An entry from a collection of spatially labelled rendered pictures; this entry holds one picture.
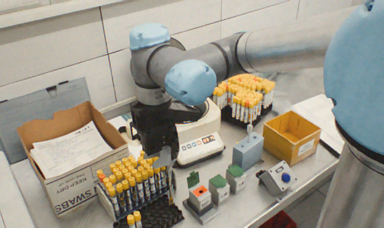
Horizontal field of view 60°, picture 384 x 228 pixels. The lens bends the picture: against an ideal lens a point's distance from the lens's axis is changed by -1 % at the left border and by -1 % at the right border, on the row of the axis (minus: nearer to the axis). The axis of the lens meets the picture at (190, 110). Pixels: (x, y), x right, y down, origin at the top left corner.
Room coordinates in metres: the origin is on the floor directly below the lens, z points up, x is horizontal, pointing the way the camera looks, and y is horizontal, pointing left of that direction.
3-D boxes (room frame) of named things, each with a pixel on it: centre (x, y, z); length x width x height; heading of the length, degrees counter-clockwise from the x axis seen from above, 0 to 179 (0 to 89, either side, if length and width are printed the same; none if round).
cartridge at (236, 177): (0.69, -0.13, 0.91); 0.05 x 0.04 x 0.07; 36
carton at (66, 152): (0.77, 0.36, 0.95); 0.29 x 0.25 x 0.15; 36
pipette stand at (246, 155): (0.77, -0.18, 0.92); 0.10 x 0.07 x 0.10; 132
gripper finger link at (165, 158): (0.58, 0.07, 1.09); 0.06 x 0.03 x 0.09; 126
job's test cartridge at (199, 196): (0.61, -0.02, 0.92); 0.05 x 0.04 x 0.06; 38
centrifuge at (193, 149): (0.93, 0.03, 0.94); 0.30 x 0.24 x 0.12; 27
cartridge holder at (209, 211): (0.61, -0.02, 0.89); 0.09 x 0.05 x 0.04; 38
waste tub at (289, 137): (0.85, -0.33, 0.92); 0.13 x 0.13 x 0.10; 33
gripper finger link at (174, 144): (0.59, 0.05, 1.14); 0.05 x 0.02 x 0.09; 36
